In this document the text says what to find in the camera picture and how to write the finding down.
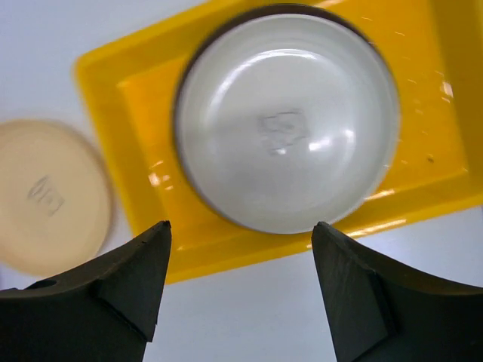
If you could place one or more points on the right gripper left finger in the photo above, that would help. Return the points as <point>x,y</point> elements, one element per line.
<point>103,310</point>

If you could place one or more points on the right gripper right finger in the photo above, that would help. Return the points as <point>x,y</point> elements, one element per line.
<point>380,309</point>

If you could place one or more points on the cream white plate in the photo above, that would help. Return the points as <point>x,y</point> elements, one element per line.
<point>287,124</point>

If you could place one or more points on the near orange plate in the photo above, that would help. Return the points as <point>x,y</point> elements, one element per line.
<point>56,200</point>

